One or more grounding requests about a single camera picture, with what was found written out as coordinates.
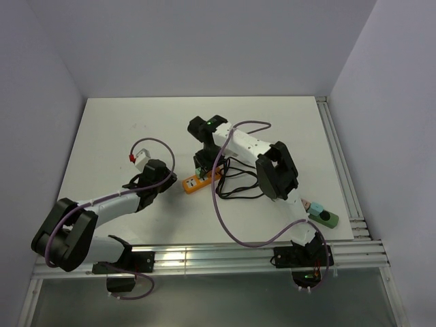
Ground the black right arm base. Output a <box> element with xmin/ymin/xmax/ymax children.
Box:
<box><xmin>270</xmin><ymin>234</ymin><xmax>334</xmax><ymax>287</ymax></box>

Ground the pink and brown plug adapter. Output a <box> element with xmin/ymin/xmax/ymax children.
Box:
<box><xmin>301</xmin><ymin>199</ymin><xmax>311</xmax><ymax>211</ymax></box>

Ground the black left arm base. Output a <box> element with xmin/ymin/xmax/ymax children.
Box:
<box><xmin>91</xmin><ymin>251</ymin><xmax>155</xmax><ymax>294</ymax></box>

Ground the aluminium rail frame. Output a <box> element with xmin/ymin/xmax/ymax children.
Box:
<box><xmin>18</xmin><ymin>240</ymin><xmax>395</xmax><ymax>326</ymax></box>
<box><xmin>315</xmin><ymin>97</ymin><xmax>410</xmax><ymax>326</ymax></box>

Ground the orange power strip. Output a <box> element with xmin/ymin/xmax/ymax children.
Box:
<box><xmin>181</xmin><ymin>172</ymin><xmax>212</xmax><ymax>194</ymax></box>

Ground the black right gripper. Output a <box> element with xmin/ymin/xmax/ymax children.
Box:
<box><xmin>194</xmin><ymin>145</ymin><xmax>228</xmax><ymax>179</ymax></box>

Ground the aluminium front rail frame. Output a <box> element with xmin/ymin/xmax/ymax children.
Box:
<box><xmin>18</xmin><ymin>240</ymin><xmax>395</xmax><ymax>326</ymax></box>

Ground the green power strip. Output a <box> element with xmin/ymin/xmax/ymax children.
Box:
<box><xmin>309</xmin><ymin>210</ymin><xmax>339</xmax><ymax>229</ymax></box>

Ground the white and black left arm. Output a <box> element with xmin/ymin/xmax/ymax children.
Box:
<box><xmin>31</xmin><ymin>159</ymin><xmax>177</xmax><ymax>272</ymax></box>

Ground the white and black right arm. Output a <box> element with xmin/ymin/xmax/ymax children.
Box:
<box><xmin>187</xmin><ymin>115</ymin><xmax>332</xmax><ymax>268</ymax></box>

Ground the black power cable with plug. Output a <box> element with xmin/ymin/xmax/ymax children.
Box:
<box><xmin>216</xmin><ymin>158</ymin><xmax>265</xmax><ymax>201</ymax></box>

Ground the light blue plug adapter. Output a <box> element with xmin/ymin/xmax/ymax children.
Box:
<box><xmin>307</xmin><ymin>202</ymin><xmax>324</xmax><ymax>216</ymax></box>

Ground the aluminium right rail frame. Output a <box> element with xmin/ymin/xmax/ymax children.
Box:
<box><xmin>315</xmin><ymin>97</ymin><xmax>410</xmax><ymax>326</ymax></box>

